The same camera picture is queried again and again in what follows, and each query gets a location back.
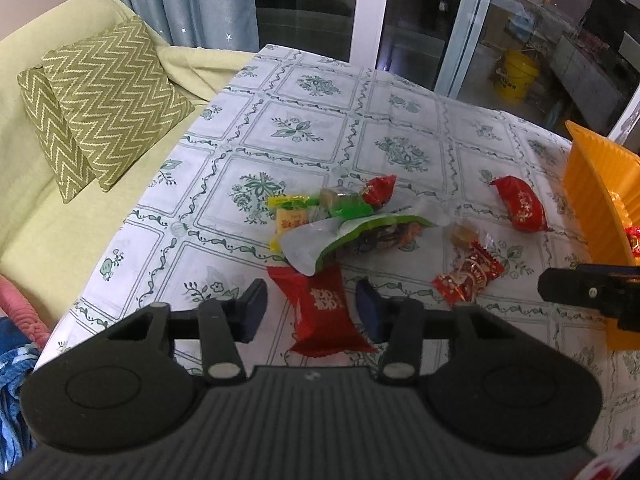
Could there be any oblong red snack packet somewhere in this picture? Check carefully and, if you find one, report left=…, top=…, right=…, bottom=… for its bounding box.
left=491, top=176, right=550, bottom=232

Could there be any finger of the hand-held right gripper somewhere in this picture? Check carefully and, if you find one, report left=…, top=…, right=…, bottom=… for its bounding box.
left=538, top=265, right=640, bottom=333

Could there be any brown candy in clear wrapper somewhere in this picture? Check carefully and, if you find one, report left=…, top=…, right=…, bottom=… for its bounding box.
left=320, top=186, right=352, bottom=207

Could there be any large red snack packet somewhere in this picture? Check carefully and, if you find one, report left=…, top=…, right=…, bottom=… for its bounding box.
left=266, top=264, right=377, bottom=358

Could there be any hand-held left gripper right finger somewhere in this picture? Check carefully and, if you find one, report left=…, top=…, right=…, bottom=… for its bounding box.
left=356, top=280, right=531, bottom=382

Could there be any red foil wrapped candy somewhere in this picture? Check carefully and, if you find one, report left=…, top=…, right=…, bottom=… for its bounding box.
left=362, top=175, right=397, bottom=207

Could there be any red gold foil candy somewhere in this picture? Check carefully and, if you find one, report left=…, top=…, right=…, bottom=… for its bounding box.
left=622, top=225, right=640, bottom=264

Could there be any green wrapped candy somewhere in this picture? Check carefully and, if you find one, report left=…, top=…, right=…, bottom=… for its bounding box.
left=327, top=192, right=374, bottom=219

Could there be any red patterned twisted candy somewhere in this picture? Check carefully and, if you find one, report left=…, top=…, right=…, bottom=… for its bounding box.
left=432, top=241, right=504, bottom=307

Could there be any green white snack pouch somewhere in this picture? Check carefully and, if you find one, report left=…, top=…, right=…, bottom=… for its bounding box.
left=279, top=195, right=451, bottom=276

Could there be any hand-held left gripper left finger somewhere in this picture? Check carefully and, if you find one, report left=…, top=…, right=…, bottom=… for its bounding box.
left=106, top=279, right=268, bottom=384

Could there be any white framed glass sliding door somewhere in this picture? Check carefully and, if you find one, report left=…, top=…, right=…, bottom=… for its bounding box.
left=250, top=0, right=640, bottom=141

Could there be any small brown wrapped candy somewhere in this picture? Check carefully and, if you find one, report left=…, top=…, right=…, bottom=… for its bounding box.
left=450, top=220, right=483, bottom=252

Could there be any green zigzag cushion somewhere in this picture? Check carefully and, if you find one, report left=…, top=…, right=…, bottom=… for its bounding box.
left=17, top=67, right=97, bottom=206
left=40, top=15, right=197, bottom=194

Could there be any grey blue curtain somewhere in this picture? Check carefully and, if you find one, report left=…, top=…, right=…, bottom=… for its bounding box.
left=90, top=0, right=259, bottom=54

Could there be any orange ribbed plastic tray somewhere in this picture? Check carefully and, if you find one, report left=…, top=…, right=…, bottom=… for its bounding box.
left=564, top=120, right=640, bottom=353

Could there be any blue patterned cloth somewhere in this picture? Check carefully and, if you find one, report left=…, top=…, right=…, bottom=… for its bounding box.
left=0, top=316, right=42, bottom=477

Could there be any yellow plastic bucket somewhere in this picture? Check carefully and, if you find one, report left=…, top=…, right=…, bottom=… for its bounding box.
left=492, top=49, right=541, bottom=106

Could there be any pale green sofa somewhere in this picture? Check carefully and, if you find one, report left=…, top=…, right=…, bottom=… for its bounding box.
left=0, top=0, right=261, bottom=321

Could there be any yellow candy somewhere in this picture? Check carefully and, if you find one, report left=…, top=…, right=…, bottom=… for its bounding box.
left=267, top=195, right=322, bottom=253

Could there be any pink cloth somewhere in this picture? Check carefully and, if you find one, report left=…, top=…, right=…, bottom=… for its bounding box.
left=0, top=274, right=52, bottom=351

